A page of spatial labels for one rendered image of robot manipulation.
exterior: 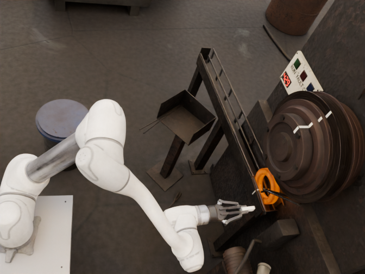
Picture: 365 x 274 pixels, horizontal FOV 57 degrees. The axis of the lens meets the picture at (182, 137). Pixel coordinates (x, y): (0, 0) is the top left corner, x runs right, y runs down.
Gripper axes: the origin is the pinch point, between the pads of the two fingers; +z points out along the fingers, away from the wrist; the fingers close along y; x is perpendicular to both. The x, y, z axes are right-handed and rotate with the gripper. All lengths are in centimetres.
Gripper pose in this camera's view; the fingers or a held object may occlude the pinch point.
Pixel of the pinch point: (247, 209)
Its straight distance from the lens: 167.8
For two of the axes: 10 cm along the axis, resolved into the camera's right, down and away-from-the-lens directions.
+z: 9.7, -0.6, 2.5
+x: 1.7, -5.7, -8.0
